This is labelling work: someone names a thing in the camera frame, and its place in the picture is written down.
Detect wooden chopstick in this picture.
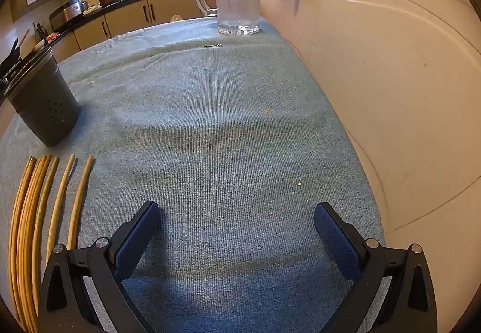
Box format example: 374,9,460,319
8,156,37,323
46,154,76,264
31,156,60,315
67,156,95,250
16,156,47,332
22,154,52,333

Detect lower kitchen cabinets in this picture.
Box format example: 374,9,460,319
51,0,203,63

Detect dark grey utensil holder cup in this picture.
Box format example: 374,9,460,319
1,47,81,147

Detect blue-grey table cloth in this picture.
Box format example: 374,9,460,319
0,15,392,333

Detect black wok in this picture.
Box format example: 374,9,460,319
0,30,29,79

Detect silver rice cooker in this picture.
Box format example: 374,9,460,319
49,0,83,32

